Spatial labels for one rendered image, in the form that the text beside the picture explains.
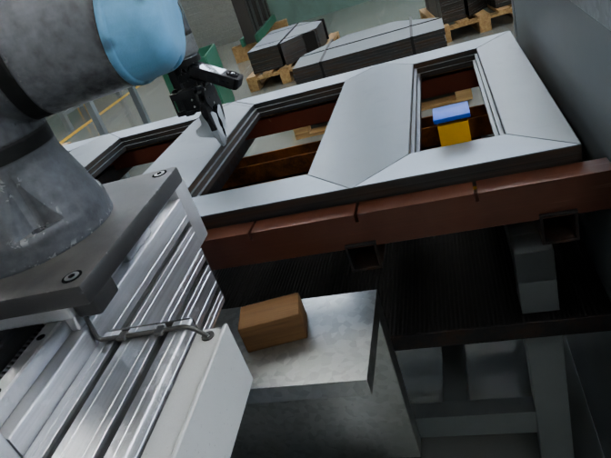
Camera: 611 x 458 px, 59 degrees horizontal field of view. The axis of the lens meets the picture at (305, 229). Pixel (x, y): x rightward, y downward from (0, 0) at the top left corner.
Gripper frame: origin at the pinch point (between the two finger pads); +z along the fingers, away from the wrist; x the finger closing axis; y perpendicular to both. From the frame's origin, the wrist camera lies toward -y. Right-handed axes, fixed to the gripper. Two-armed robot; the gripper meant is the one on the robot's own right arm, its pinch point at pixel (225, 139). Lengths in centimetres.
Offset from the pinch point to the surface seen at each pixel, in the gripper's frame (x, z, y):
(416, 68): -28, 2, -44
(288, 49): -423, 58, 97
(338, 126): 6.6, 0.9, -28.4
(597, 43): 35, -12, -71
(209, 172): 12.9, 2.2, 0.3
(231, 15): -786, 45, 275
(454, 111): 23, -3, -52
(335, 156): 22.6, 0.9, -29.8
